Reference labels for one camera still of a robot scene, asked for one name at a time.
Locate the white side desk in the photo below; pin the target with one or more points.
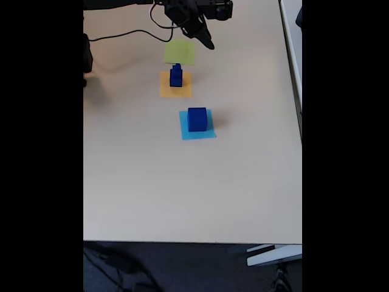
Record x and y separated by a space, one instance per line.
293 45

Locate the white table foot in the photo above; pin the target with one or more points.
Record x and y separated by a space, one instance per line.
273 255

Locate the small blue cube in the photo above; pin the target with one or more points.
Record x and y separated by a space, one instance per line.
176 71

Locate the green paper square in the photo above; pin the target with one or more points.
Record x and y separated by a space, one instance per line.
179 51

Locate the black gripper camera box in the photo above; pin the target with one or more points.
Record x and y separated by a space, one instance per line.
217 9

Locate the dark blue object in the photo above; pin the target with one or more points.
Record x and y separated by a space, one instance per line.
299 16

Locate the light blue paper square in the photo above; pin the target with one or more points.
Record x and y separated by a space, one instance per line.
183 134

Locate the large blue cube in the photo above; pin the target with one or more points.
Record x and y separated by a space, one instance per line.
175 81

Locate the orange paper square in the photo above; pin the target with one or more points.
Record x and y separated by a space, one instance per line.
165 91

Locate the largest blue cube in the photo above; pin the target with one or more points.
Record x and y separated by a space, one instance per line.
197 121

